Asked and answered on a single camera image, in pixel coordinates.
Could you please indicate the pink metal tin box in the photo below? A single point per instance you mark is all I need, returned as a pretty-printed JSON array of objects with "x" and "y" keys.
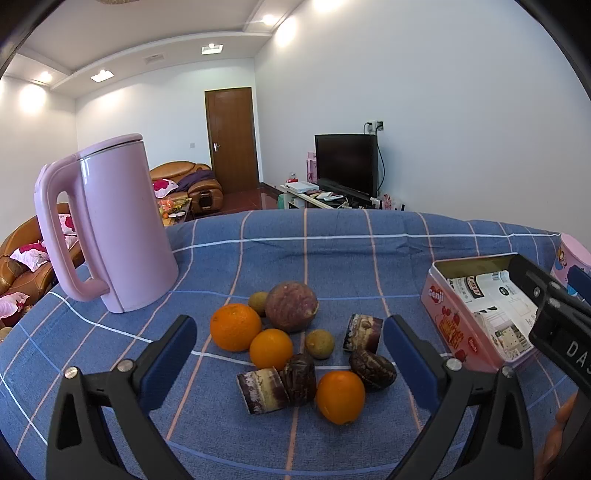
[{"x": 454, "y": 322}]

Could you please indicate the brown leather armchair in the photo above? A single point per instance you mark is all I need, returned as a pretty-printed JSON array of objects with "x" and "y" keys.
[{"x": 195, "y": 180}]

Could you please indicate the pink floral cushion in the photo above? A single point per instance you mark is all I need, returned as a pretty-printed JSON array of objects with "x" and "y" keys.
[{"x": 163, "y": 187}]

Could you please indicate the coffee table with fruit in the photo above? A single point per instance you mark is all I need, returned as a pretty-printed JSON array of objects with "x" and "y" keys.
[{"x": 174, "y": 211}]

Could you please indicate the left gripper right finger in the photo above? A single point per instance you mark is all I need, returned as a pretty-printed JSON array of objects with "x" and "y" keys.
[{"x": 499, "y": 444}]

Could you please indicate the black television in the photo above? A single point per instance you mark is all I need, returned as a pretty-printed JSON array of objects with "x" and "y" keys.
[{"x": 348, "y": 161}]

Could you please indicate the medium orange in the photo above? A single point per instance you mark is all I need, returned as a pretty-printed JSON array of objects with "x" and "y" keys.
[{"x": 272, "y": 348}]

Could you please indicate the wall power socket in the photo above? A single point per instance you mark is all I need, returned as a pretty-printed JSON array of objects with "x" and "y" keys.
[{"x": 372, "y": 127}]

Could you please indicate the large orange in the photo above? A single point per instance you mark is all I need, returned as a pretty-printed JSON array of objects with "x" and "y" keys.
[{"x": 234, "y": 326}]

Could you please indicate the purple passion fruit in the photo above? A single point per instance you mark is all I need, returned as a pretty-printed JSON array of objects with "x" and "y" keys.
[{"x": 291, "y": 306}]

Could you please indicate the small brown longan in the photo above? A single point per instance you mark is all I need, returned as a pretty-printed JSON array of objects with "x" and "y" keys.
[{"x": 257, "y": 301}]

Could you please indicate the dark brown water chestnut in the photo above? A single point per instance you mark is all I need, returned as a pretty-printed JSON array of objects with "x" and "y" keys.
[{"x": 376, "y": 372}]

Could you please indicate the small front orange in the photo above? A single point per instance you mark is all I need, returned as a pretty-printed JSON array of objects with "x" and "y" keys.
[{"x": 340, "y": 397}]

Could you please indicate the newspaper lining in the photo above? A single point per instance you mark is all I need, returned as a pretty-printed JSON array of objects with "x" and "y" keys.
[{"x": 500, "y": 309}]

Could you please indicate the brown leather sofa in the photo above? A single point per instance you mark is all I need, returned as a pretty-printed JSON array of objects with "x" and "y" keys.
[{"x": 26, "y": 272}]

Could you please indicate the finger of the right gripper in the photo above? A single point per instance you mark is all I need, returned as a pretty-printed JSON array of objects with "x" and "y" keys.
[
  {"x": 579, "y": 284},
  {"x": 540, "y": 281}
]

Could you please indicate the brown wooden door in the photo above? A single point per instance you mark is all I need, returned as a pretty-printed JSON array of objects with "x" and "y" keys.
[{"x": 232, "y": 138}]

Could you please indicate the pink electric kettle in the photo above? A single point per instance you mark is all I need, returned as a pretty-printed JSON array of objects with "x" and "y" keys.
[{"x": 115, "y": 216}]

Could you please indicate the person hand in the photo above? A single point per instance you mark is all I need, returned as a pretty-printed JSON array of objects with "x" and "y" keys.
[{"x": 554, "y": 439}]

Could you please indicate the white tv stand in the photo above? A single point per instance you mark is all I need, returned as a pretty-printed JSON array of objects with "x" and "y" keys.
[{"x": 292, "y": 196}]

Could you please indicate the pink cartoon cup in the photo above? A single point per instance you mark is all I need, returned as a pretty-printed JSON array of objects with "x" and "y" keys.
[{"x": 571, "y": 253}]

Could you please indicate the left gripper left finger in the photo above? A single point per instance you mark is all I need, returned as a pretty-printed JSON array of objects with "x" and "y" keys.
[{"x": 80, "y": 445}]

